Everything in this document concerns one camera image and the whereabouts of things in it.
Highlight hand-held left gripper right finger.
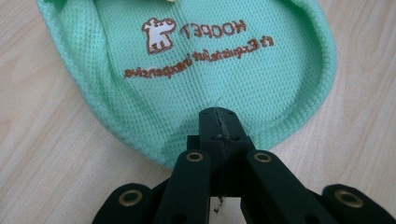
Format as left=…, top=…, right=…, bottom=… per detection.
left=215, top=107, right=256, bottom=172

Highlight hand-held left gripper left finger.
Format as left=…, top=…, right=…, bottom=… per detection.
left=186, top=106, right=224, bottom=172

